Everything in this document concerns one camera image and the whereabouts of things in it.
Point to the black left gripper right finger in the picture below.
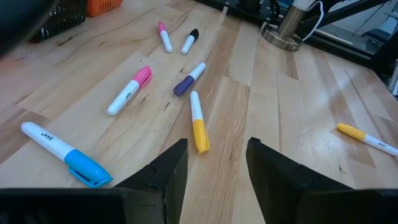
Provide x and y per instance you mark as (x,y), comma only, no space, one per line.
(295,202)

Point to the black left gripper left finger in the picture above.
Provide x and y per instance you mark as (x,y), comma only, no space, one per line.
(140,205)

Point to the yellow capped SKK marker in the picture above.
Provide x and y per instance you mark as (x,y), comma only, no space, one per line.
(354,132)

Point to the yellow capped white marker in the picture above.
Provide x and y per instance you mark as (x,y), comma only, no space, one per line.
(199,130)

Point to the magenta capped white marker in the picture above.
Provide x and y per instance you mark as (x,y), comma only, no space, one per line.
(124,96)

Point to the purple capped white marker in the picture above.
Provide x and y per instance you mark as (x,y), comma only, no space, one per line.
(185,84)

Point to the pink marker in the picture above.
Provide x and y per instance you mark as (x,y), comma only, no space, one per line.
(166,39)

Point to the short light blue capped marker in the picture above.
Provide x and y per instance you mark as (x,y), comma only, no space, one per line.
(46,140)

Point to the white bulb brass lamp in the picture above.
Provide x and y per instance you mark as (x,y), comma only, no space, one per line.
(280,39)

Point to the black capped white marker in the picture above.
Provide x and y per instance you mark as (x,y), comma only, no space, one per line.
(188,43)

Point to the orange plastic mesh basket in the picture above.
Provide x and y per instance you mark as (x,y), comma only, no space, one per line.
(102,6)

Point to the black plastic mesh basket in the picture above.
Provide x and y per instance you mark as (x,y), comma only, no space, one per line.
(65,15)

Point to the white metal bracket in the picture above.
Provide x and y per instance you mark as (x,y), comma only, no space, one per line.
(395,77)

